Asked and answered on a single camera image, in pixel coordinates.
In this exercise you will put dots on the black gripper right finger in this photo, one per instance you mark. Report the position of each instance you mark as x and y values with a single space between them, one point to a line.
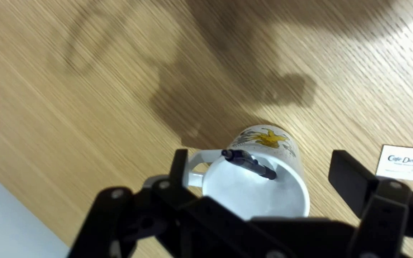
374 195

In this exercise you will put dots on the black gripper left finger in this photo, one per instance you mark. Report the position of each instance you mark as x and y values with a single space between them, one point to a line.
111 215

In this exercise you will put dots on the black pen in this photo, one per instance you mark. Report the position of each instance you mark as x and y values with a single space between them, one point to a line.
250 164

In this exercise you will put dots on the white mug with star print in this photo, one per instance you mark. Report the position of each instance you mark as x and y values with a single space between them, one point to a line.
259 195

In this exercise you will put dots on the white printed card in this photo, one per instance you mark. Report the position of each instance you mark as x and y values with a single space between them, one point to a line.
408 164

